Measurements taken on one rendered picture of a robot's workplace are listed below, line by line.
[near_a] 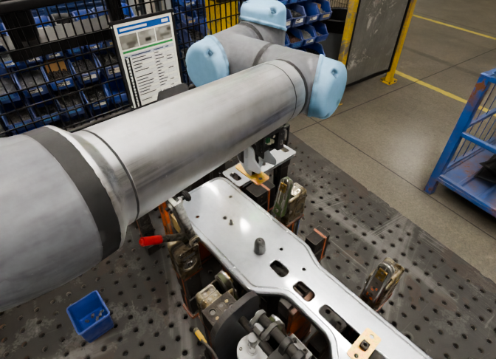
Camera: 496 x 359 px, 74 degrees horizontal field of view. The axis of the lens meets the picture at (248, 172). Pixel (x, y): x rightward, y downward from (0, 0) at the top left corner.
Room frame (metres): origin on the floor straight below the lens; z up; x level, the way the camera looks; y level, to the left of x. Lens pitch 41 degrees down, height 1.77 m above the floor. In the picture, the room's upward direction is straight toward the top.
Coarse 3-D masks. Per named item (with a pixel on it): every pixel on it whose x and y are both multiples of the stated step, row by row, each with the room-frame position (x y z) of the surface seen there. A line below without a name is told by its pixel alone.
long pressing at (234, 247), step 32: (192, 192) 0.78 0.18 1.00; (224, 192) 0.78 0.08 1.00; (192, 224) 0.64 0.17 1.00; (224, 224) 0.64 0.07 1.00; (256, 224) 0.64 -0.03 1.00; (224, 256) 0.53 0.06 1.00; (256, 256) 0.53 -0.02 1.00; (288, 256) 0.53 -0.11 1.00; (256, 288) 0.43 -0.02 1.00; (288, 288) 0.43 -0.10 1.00; (320, 288) 0.43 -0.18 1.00; (320, 320) 0.35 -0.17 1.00; (352, 320) 0.35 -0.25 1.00; (384, 320) 0.35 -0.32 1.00; (384, 352) 0.28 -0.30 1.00; (416, 352) 0.28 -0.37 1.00
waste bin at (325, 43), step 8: (336, 8) 3.95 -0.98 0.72; (344, 8) 3.94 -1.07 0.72; (336, 16) 3.93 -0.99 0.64; (344, 16) 3.91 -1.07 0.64; (328, 24) 3.54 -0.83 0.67; (336, 24) 3.50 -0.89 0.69; (344, 24) 3.48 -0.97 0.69; (328, 32) 3.53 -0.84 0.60; (336, 32) 3.50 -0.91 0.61; (328, 40) 3.55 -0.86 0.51; (336, 40) 3.51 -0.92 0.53; (328, 48) 3.54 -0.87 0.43; (336, 48) 3.51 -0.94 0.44; (328, 56) 3.54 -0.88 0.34; (336, 56) 3.51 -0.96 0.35
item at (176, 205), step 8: (184, 192) 0.56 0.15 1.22; (168, 200) 0.53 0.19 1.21; (176, 200) 0.54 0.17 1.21; (168, 208) 0.52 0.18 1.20; (176, 208) 0.52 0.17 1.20; (184, 208) 0.53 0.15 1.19; (176, 216) 0.53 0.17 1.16; (184, 216) 0.53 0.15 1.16; (184, 224) 0.53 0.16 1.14; (184, 232) 0.54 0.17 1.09; (192, 232) 0.54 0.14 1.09
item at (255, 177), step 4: (240, 164) 0.61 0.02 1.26; (236, 168) 0.60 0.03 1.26; (240, 168) 0.59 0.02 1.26; (244, 172) 0.58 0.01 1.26; (252, 172) 0.57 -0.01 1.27; (248, 176) 0.57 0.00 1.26; (252, 176) 0.57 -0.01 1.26; (256, 176) 0.57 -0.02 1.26; (260, 176) 0.57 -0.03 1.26; (264, 176) 0.57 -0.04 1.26; (252, 180) 0.55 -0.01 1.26; (256, 180) 0.55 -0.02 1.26; (260, 180) 0.55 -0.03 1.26; (264, 180) 0.55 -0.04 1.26; (256, 184) 0.54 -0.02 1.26
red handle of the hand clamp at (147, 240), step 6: (168, 234) 0.52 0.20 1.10; (174, 234) 0.53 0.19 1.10; (180, 234) 0.54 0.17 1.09; (144, 240) 0.47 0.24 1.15; (150, 240) 0.48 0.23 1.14; (156, 240) 0.48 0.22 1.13; (162, 240) 0.49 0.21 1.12; (168, 240) 0.50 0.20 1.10; (174, 240) 0.51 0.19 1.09; (144, 246) 0.47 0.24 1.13
